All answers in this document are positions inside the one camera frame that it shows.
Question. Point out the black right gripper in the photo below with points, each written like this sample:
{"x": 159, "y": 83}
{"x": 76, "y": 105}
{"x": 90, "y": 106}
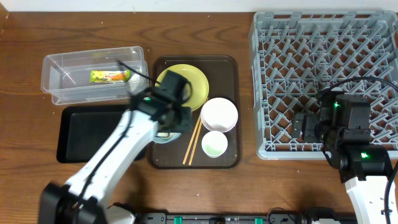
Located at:
{"x": 311, "y": 119}

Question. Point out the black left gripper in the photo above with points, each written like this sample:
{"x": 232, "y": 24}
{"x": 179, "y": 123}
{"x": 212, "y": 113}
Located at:
{"x": 179, "y": 119}

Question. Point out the light blue bowl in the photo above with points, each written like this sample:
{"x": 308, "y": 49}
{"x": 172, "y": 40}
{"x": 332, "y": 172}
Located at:
{"x": 164, "y": 138}

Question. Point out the green snack wrapper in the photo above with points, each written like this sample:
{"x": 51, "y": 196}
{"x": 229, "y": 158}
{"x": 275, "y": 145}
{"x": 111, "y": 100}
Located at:
{"x": 97, "y": 76}

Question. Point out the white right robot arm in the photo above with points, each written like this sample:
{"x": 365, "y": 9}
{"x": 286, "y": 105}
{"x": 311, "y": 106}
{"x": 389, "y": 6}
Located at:
{"x": 364, "y": 168}

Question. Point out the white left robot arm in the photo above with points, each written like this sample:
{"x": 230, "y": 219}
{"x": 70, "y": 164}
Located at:
{"x": 85, "y": 195}

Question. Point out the grey dishwasher rack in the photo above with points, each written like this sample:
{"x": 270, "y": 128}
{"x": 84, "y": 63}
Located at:
{"x": 295, "y": 54}

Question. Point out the right wooden chopstick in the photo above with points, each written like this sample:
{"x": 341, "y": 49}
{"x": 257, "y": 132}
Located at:
{"x": 195, "y": 142}

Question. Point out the wooden chopstick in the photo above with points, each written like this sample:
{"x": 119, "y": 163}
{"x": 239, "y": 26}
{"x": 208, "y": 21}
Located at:
{"x": 195, "y": 142}
{"x": 191, "y": 140}

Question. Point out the left wooden chopstick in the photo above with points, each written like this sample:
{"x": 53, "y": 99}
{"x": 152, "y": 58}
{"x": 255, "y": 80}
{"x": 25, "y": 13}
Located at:
{"x": 191, "y": 140}

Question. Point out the yellow plate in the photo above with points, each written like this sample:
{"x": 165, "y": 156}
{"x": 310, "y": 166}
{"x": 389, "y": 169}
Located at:
{"x": 199, "y": 82}

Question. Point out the pink white bowl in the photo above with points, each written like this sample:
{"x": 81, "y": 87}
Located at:
{"x": 219, "y": 114}

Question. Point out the crumpled white tissue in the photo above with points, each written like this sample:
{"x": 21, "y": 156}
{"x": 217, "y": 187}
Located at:
{"x": 135, "y": 83}

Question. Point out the dark brown tray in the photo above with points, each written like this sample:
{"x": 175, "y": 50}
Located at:
{"x": 222, "y": 74}

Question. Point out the small green cup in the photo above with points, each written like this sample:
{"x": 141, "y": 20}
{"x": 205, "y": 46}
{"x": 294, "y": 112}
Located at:
{"x": 214, "y": 144}

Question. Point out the clear plastic bin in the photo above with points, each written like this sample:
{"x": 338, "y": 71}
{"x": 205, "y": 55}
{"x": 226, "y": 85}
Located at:
{"x": 66, "y": 76}

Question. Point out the black flat tray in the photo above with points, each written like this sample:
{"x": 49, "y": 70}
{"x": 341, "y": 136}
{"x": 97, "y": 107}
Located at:
{"x": 83, "y": 130}

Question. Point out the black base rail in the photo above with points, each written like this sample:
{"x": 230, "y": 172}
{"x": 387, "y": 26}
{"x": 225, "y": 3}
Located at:
{"x": 276, "y": 215}

